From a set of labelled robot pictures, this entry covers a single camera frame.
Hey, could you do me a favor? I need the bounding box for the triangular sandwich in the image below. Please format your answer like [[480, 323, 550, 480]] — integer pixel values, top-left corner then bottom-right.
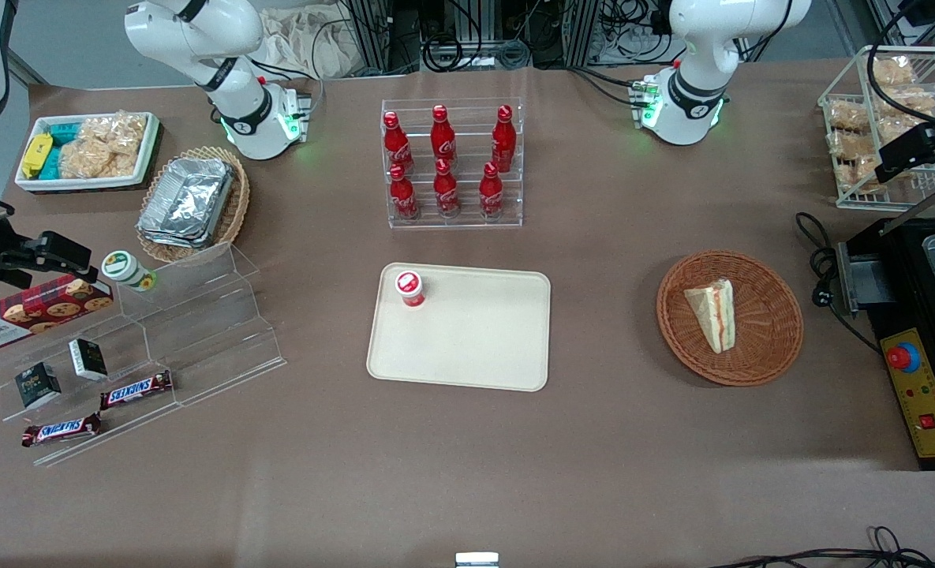
[[683, 278, 737, 355]]

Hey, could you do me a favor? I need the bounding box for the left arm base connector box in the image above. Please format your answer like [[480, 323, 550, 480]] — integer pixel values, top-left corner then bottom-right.
[[630, 73, 667, 129]]

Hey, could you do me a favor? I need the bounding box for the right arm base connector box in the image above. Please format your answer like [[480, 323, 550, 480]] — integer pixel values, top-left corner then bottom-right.
[[280, 89, 313, 144]]

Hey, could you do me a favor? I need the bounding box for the oval light wicker basket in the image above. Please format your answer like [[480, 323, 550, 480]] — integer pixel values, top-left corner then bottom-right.
[[136, 146, 251, 265]]

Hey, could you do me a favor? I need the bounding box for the round brown wicker basket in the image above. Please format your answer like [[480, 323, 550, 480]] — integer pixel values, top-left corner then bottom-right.
[[656, 250, 804, 387]]

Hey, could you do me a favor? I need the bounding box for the beige plastic tray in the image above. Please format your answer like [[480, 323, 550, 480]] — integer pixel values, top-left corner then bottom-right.
[[366, 263, 552, 392]]

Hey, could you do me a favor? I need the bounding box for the clear bag of pastry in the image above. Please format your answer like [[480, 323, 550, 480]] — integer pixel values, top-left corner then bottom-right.
[[840, 156, 910, 196], [828, 129, 880, 161], [877, 85, 935, 123], [825, 100, 872, 133], [870, 55, 918, 89]]

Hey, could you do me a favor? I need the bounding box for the green lid white cup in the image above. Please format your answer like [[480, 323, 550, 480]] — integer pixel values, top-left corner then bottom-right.
[[101, 250, 157, 293]]

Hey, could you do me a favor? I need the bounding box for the red tartan cookie box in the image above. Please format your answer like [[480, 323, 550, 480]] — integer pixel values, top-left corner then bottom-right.
[[0, 275, 114, 353]]

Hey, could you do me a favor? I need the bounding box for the yellow snack pack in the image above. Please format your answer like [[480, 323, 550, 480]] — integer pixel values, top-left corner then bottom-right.
[[22, 133, 54, 180]]

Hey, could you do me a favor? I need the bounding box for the small black white box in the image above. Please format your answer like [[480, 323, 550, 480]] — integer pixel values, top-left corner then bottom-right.
[[69, 338, 109, 381], [14, 362, 63, 409]]

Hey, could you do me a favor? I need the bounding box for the clear bag of crackers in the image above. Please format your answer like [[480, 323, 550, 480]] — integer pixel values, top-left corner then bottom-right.
[[59, 111, 149, 180]]

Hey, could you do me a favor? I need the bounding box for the black machine yellow panel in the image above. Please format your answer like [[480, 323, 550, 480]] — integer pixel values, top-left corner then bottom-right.
[[835, 170, 935, 472]]

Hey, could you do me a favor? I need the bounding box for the teal snack pack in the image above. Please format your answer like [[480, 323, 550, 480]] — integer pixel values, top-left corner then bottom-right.
[[41, 121, 86, 181]]

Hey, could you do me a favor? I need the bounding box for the white rectangular snack bin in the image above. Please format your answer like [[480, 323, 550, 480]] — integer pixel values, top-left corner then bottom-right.
[[14, 111, 161, 192]]

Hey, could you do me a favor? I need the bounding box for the stack of foil trays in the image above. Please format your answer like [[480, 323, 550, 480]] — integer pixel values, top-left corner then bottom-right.
[[137, 156, 236, 249]]

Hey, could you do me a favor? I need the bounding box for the brown Snickers bar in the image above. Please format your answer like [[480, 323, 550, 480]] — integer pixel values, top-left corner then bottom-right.
[[21, 413, 103, 448], [99, 370, 174, 411]]

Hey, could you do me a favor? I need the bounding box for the clear acrylic stepped display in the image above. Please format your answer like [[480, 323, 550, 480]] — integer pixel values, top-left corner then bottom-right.
[[0, 241, 287, 468]]

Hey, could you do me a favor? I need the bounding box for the beige crumpled cloth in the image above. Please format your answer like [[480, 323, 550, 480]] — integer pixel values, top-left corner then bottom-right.
[[258, 6, 357, 80]]

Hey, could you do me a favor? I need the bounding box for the red cola bottle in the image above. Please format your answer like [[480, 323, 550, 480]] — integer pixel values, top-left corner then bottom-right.
[[478, 162, 505, 220], [431, 104, 458, 166], [383, 111, 415, 175], [389, 163, 421, 221], [491, 104, 518, 174], [433, 158, 462, 219]]

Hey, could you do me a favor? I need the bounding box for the red lid yogurt cup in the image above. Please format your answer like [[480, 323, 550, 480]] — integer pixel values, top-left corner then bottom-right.
[[394, 270, 426, 308]]

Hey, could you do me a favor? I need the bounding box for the clear acrylic bottle rack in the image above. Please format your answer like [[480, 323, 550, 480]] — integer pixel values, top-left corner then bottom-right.
[[380, 97, 525, 230]]

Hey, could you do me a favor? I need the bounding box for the white wire shelf basket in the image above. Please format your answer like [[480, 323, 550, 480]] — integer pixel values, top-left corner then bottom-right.
[[817, 45, 935, 211]]

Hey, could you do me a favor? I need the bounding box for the black power cable with plug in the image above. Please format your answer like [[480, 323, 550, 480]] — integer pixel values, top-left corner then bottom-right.
[[795, 211, 883, 353]]

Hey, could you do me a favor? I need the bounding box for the black floor cable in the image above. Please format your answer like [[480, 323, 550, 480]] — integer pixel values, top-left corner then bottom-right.
[[708, 525, 935, 568]]

